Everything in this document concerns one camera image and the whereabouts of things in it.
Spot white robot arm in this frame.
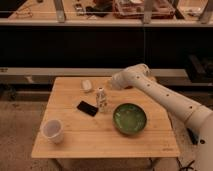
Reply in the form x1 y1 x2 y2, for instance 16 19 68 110
110 64 213 171

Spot small clear plastic bottle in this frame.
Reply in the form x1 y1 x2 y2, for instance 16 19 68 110
96 87 107 112

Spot green ceramic bowl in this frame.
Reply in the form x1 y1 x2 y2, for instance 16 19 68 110
113 103 147 135

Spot black rectangular phone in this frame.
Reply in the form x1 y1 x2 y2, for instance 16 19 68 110
77 101 98 117

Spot wooden table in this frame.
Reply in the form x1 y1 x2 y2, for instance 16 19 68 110
31 77 180 159

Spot tray of items on shelf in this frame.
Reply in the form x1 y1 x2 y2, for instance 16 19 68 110
113 0 175 19

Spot dark gadget on shelf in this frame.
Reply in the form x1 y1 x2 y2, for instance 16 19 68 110
73 3 86 16

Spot white plastic cup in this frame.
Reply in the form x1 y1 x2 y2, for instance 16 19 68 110
41 120 63 144

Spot eyeglasses on shelf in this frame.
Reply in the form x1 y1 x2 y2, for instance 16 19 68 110
15 7 33 18

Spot black cable on floor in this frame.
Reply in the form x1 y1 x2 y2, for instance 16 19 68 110
177 159 197 171

